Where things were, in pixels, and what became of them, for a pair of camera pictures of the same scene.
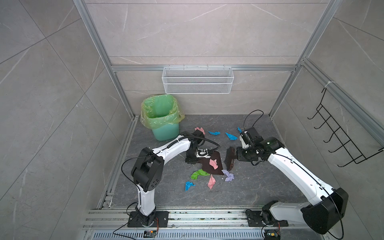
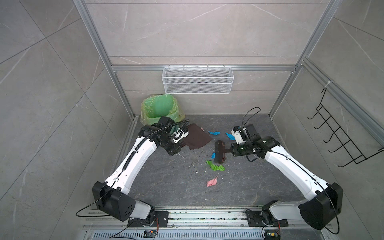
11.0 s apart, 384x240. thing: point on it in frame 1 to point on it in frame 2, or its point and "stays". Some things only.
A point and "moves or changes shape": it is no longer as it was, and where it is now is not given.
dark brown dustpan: (206, 166) moves or changes shape
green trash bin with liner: (162, 113) stays
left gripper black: (193, 160) to (176, 147)
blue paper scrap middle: (231, 137) stays
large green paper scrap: (200, 172) to (215, 167)
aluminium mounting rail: (112, 223) stays
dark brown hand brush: (231, 155) to (220, 157)
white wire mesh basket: (180, 80) stays
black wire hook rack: (353, 152) stays
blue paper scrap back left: (215, 133) stays
